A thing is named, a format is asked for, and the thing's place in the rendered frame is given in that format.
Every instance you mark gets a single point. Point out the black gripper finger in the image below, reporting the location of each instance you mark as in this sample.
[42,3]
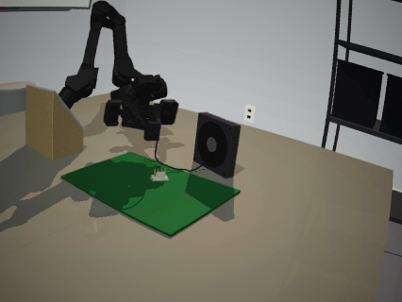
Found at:
[131,116]
[157,113]

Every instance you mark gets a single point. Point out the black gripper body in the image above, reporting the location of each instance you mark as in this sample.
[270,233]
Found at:
[113,109]

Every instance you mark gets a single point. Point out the black computer fan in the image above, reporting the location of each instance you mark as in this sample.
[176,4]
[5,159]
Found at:
[216,143]

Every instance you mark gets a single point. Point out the green circuit board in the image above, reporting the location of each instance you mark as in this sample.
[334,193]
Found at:
[164,199]

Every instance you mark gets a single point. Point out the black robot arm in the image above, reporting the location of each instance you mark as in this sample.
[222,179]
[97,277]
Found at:
[81,85]

